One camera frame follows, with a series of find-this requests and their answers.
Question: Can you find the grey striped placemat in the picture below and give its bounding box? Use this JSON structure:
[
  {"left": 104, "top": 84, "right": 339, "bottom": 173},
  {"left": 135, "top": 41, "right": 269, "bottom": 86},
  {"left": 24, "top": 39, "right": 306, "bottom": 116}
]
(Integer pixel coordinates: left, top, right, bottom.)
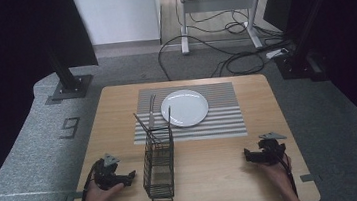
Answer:
[{"left": 127, "top": 79, "right": 249, "bottom": 149}]

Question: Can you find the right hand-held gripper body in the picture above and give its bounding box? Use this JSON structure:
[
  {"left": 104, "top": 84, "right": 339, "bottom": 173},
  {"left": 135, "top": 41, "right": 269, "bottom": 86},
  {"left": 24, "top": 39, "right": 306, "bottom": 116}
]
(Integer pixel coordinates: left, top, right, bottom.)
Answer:
[{"left": 255, "top": 130, "right": 291, "bottom": 167}]

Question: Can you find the white power strip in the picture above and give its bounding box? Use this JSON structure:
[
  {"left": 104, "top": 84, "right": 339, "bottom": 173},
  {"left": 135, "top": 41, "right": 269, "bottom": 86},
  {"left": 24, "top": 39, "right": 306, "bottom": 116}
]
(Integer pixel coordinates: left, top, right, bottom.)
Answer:
[{"left": 265, "top": 47, "right": 292, "bottom": 61}]

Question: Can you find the person's right hand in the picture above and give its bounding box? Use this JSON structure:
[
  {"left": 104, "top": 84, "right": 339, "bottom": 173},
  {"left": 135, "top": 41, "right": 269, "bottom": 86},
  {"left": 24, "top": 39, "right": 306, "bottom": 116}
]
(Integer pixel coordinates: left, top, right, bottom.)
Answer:
[{"left": 258, "top": 154, "right": 296, "bottom": 194}]

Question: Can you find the tangle of black cables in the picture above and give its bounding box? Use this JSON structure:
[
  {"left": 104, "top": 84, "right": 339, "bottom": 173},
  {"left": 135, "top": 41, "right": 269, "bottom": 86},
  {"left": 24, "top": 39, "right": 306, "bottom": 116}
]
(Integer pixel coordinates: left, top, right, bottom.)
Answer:
[{"left": 174, "top": 0, "right": 294, "bottom": 53}]

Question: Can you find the hand-held gripper cable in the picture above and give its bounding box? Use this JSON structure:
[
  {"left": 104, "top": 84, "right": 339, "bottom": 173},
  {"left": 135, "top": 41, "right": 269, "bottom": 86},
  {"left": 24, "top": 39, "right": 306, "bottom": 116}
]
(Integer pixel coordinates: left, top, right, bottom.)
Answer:
[
  {"left": 280, "top": 152, "right": 299, "bottom": 200},
  {"left": 75, "top": 158, "right": 107, "bottom": 201}
]

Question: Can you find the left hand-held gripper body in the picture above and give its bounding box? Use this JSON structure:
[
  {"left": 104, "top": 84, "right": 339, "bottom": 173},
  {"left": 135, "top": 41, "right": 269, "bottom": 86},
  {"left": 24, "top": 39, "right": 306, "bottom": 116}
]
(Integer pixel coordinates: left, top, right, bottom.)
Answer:
[{"left": 90, "top": 152, "right": 123, "bottom": 192}]

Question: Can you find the black wire dish rack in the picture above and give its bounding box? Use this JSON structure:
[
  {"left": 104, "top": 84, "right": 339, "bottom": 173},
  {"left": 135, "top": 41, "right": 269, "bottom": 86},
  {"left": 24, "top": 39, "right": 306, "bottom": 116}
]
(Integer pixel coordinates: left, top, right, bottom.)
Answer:
[{"left": 136, "top": 123, "right": 182, "bottom": 201}]

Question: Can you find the long black floor cable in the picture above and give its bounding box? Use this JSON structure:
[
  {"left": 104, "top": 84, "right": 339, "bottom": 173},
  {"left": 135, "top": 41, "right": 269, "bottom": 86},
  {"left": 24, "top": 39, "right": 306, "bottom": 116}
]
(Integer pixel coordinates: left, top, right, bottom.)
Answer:
[{"left": 155, "top": 25, "right": 267, "bottom": 84}]

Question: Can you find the left hand-held gripper cable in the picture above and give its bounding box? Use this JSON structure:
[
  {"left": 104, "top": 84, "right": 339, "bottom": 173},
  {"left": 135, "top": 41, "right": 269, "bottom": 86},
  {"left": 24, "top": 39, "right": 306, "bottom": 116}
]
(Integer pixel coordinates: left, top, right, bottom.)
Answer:
[{"left": 75, "top": 158, "right": 107, "bottom": 201}]

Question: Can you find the white desk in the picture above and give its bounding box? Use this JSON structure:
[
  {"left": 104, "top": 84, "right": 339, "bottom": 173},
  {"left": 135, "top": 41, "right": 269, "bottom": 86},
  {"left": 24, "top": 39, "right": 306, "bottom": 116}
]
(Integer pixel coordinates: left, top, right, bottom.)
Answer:
[{"left": 169, "top": 0, "right": 306, "bottom": 58}]

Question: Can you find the grey tape strip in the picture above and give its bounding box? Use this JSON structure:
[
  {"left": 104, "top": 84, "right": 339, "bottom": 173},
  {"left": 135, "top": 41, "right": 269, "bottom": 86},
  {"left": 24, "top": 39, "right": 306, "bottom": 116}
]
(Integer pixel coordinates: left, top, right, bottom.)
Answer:
[
  {"left": 299, "top": 172, "right": 324, "bottom": 184},
  {"left": 62, "top": 189, "right": 85, "bottom": 201}
]

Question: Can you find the white plate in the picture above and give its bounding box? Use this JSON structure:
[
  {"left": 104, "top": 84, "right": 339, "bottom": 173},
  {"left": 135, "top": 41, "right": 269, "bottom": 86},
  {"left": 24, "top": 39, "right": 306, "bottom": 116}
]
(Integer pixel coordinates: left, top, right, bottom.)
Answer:
[{"left": 159, "top": 86, "right": 211, "bottom": 130}]

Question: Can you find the dark curtain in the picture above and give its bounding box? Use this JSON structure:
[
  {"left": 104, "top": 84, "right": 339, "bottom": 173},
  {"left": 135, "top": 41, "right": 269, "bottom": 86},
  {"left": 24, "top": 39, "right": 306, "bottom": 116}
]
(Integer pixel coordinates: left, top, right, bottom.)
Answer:
[
  {"left": 260, "top": 0, "right": 357, "bottom": 163},
  {"left": 0, "top": 0, "right": 113, "bottom": 201}
]

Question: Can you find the silver fork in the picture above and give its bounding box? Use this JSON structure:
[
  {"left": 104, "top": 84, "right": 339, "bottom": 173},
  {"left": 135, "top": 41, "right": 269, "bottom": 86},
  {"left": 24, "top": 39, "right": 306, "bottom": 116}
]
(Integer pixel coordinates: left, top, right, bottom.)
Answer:
[{"left": 145, "top": 94, "right": 160, "bottom": 130}]

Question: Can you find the right hand-held gripper cable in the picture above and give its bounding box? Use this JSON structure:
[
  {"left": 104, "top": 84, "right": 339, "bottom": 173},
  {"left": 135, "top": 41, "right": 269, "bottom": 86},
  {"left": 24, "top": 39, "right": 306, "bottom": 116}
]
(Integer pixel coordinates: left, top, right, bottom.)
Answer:
[{"left": 280, "top": 152, "right": 299, "bottom": 200}]

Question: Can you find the person's left hand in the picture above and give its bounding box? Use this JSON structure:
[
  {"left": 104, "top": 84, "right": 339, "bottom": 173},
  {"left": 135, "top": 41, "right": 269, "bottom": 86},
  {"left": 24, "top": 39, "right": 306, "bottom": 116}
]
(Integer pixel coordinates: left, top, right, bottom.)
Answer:
[{"left": 80, "top": 178, "right": 127, "bottom": 201}]

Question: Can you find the black metal stand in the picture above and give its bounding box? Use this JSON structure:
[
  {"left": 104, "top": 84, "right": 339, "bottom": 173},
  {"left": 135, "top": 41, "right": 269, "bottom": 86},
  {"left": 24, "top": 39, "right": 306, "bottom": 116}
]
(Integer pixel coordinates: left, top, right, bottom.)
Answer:
[
  {"left": 39, "top": 38, "right": 97, "bottom": 104},
  {"left": 268, "top": 0, "right": 354, "bottom": 86}
]

